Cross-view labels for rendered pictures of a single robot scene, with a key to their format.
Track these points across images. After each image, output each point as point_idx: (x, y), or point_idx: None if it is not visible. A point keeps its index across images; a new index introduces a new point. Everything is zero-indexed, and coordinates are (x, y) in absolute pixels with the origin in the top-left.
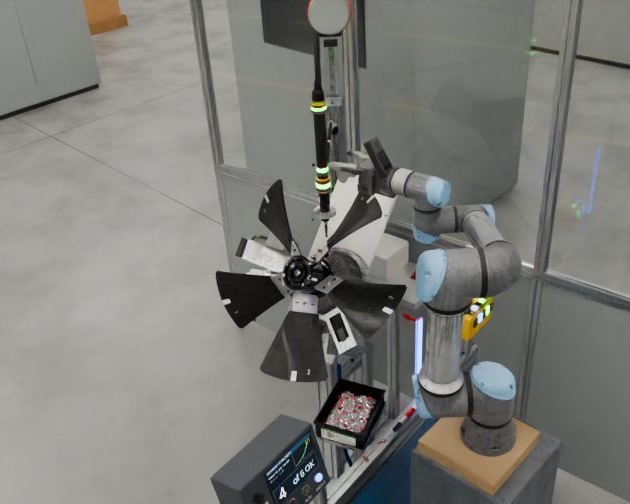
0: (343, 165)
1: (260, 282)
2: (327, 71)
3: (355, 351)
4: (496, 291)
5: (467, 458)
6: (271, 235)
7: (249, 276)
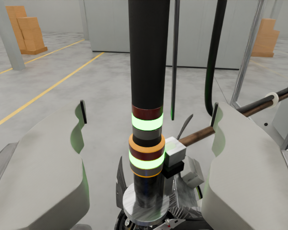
0: (34, 143)
1: (125, 191)
2: None
3: None
4: None
5: None
6: (185, 158)
7: (123, 179)
